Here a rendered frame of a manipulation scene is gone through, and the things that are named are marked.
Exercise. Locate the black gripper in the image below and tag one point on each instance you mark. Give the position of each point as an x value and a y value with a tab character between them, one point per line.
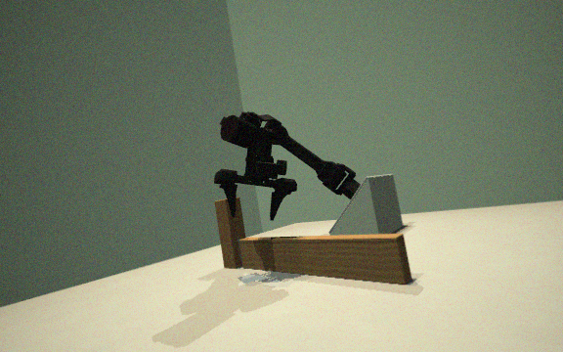
228	178

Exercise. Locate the brown wooden post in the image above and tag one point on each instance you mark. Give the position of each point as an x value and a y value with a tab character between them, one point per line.
231	230

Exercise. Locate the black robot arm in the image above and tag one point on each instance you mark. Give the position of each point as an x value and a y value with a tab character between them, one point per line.
245	131

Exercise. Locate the brown wooden plank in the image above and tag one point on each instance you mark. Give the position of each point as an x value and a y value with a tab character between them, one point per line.
370	258

